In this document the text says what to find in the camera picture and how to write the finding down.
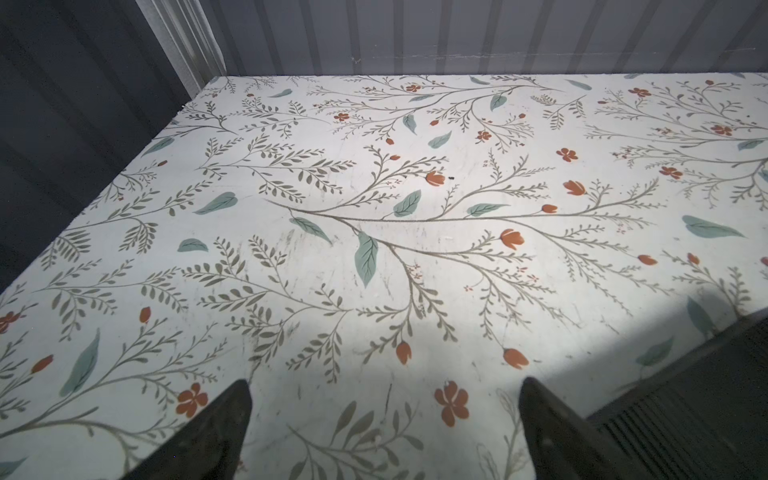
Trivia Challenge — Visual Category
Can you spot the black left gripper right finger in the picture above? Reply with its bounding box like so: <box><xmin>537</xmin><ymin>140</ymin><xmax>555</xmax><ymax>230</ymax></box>
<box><xmin>518</xmin><ymin>377</ymin><xmax>648</xmax><ymax>480</ymax></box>

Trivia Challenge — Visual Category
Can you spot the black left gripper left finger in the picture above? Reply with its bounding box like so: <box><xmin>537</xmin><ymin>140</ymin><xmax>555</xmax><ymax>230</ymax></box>
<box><xmin>123</xmin><ymin>379</ymin><xmax>252</xmax><ymax>480</ymax></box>

